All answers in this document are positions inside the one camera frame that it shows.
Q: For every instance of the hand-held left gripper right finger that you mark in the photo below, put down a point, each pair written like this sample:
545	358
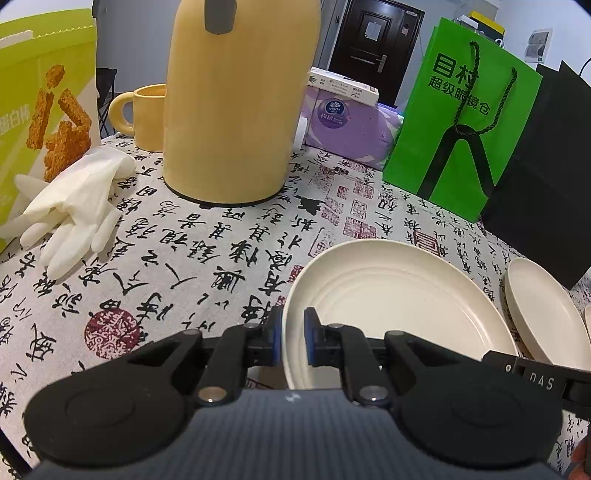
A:
310	339

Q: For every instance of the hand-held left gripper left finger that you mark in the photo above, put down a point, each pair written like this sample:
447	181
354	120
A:
275	334

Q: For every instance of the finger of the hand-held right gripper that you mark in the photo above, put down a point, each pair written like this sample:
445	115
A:
531	374

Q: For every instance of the small cream plate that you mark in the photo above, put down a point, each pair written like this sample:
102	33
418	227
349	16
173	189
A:
540	304

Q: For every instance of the large cream plate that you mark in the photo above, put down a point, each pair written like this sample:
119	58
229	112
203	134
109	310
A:
392	295

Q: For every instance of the calligraphy print tablecloth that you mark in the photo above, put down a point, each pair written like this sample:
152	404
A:
184	258

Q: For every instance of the black paper bag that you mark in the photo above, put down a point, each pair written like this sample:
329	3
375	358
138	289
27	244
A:
545	184

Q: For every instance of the purple tissue pack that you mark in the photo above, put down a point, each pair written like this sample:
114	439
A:
351	134

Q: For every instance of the green paper bag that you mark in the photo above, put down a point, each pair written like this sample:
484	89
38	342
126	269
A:
415	152

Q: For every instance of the yellow thermos jug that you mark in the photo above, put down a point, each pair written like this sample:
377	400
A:
240	115

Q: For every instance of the white rubber glove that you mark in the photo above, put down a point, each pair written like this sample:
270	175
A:
78	203

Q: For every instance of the yellow mug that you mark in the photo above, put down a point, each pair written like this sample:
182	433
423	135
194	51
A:
147	120

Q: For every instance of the flat white box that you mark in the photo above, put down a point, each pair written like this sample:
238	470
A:
341	87

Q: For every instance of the black folding chair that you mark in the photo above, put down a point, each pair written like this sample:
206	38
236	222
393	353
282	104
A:
105	92

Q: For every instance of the dark entrance door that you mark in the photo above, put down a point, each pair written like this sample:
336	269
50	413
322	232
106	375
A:
369	46

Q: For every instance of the white electrical panel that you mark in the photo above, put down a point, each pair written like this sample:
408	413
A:
538	45

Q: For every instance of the yellow box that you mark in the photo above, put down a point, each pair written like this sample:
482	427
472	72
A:
489	25

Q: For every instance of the yellow-green snack box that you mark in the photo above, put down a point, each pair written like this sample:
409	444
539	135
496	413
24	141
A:
41	69

